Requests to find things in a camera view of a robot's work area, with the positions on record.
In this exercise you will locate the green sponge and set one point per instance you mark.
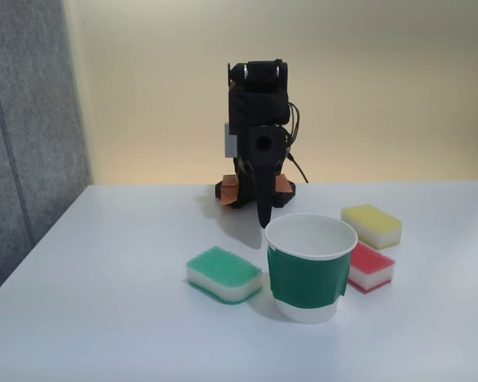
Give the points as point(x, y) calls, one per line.
point(223, 274)

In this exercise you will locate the white paper cup green band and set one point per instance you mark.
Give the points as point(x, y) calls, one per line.
point(308, 278)

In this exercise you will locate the yellow sponge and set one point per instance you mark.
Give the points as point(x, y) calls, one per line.
point(372, 224)

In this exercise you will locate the red sponge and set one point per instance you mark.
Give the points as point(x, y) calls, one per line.
point(372, 266)

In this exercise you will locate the grey partition panel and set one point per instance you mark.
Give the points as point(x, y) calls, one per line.
point(28, 139)

